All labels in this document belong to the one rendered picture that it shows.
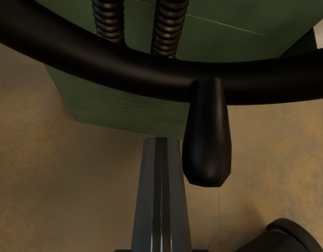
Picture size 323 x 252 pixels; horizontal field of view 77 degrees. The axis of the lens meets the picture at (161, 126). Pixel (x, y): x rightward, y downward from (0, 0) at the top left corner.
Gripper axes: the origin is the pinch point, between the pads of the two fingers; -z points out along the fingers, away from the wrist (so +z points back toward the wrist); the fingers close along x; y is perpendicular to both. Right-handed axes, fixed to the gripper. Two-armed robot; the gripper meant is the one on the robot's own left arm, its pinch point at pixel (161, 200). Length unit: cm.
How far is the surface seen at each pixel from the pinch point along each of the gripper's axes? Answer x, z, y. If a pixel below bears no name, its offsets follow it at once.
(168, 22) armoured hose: 0.5, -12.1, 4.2
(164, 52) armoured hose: 0.2, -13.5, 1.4
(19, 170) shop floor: -49, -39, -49
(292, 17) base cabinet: 17.7, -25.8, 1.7
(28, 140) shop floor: -48, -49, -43
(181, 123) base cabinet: 7, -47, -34
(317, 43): 21.3, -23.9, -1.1
